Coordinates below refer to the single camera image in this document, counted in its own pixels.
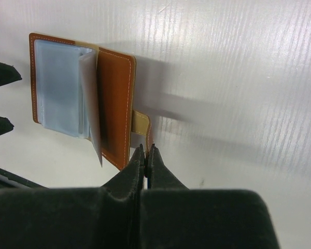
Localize brown leather card holder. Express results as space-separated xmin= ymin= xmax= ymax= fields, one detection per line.
xmin=29 ymin=33 xmax=153 ymax=170

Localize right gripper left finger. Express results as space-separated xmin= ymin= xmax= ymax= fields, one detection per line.
xmin=0 ymin=147 xmax=145 ymax=248

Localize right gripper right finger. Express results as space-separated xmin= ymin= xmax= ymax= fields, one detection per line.
xmin=140 ymin=146 xmax=279 ymax=248

